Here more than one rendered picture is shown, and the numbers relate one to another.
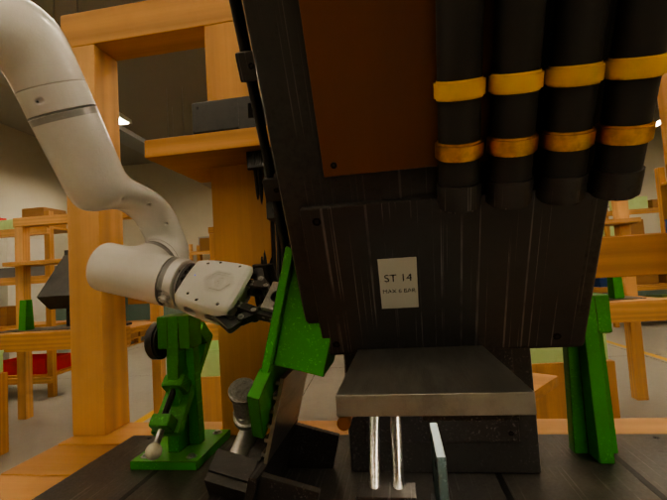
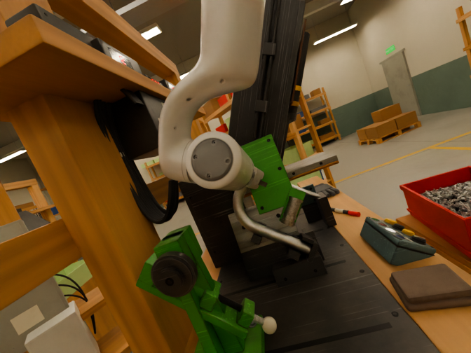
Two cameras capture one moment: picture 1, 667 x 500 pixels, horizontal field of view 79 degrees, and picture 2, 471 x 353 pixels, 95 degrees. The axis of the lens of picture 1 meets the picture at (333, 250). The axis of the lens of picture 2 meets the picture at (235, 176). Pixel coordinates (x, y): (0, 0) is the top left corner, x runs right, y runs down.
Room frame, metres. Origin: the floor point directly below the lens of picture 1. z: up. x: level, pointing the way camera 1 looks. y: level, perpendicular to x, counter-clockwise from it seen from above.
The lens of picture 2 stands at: (0.67, 0.70, 1.27)
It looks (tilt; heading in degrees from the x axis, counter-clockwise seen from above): 7 degrees down; 271
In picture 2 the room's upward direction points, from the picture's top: 22 degrees counter-clockwise
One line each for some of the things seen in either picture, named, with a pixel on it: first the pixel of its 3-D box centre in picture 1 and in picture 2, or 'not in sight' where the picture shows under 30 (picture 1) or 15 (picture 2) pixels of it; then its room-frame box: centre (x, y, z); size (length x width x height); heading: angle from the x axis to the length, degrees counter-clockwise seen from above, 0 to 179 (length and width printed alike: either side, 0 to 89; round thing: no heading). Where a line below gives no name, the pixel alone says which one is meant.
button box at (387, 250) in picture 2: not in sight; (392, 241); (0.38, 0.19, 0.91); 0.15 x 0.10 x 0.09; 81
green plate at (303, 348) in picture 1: (307, 318); (265, 172); (0.59, 0.04, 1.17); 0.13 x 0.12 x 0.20; 81
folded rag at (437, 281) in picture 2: not in sight; (427, 285); (0.43, 0.35, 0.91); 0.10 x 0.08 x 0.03; 161
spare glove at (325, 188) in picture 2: not in sight; (322, 190); (0.31, -0.35, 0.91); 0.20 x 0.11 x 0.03; 85
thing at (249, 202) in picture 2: (430, 355); (226, 205); (0.76, -0.17, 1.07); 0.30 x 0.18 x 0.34; 81
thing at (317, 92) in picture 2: not in sight; (293, 129); (-2.16, -8.34, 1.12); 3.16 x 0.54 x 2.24; 174
